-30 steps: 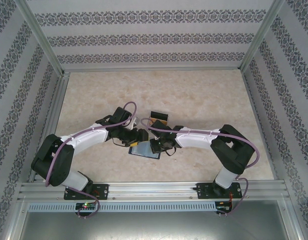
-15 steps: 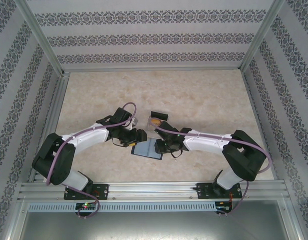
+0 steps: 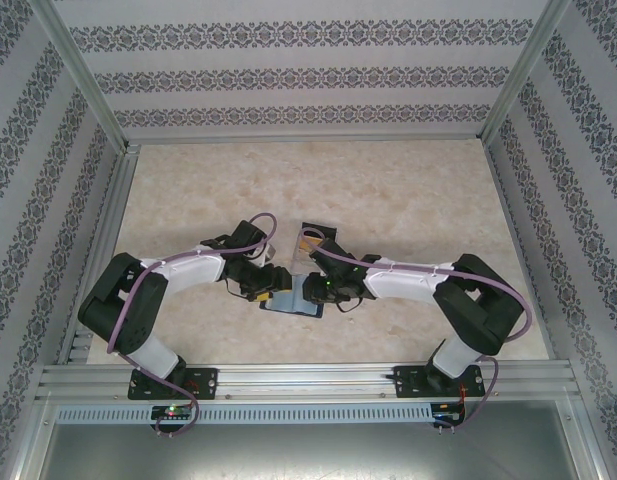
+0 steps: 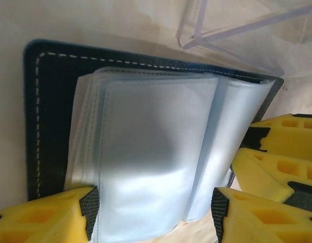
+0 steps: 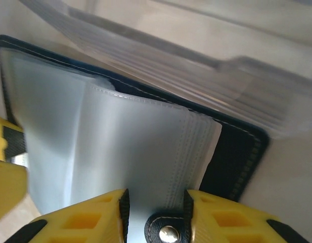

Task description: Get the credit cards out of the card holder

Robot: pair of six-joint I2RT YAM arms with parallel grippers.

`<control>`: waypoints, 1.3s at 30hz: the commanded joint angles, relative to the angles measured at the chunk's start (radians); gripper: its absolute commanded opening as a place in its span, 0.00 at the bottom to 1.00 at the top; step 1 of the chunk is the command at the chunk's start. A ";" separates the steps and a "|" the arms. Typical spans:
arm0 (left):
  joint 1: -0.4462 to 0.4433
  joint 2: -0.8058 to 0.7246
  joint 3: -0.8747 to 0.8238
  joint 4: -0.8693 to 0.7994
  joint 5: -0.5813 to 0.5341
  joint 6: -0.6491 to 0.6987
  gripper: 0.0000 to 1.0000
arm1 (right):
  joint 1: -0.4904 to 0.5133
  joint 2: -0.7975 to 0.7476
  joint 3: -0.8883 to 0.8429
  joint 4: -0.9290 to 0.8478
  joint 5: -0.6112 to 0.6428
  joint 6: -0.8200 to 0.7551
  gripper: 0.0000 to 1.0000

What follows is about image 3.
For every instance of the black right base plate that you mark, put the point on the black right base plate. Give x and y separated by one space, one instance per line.
413 382

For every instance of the grey metal sheet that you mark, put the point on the grey metal sheet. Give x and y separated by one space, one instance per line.
308 455

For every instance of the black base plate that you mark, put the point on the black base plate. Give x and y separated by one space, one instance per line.
203 382
413 382

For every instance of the controller board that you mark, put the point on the controller board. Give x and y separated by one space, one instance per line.
448 412
173 412

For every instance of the aluminium side floor rail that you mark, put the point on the aluminium side floor rail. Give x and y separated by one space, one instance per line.
115 200
494 156

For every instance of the navy blue card holder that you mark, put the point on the navy blue card holder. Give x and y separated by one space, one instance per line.
290 302

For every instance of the left controller board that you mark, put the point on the left controller board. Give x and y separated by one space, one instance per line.
173 412

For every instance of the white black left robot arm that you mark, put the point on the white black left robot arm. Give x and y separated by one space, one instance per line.
188 270

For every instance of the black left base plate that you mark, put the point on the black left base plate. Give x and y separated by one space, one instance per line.
203 382

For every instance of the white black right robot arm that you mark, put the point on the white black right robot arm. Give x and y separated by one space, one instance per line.
408 280

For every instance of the aluminium front rail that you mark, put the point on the aluminium front rail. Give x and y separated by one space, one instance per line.
308 382

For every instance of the aluminium frame post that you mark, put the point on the aluminium frame post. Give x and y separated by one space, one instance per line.
90 85
520 75
30 440
588 440

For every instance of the gold credit card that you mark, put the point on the gold credit card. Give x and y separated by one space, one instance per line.
308 245

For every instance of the aluminium back frame bar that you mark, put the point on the aluminium back frame bar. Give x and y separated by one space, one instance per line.
308 140

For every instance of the right controller board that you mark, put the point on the right controller board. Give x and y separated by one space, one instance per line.
448 412

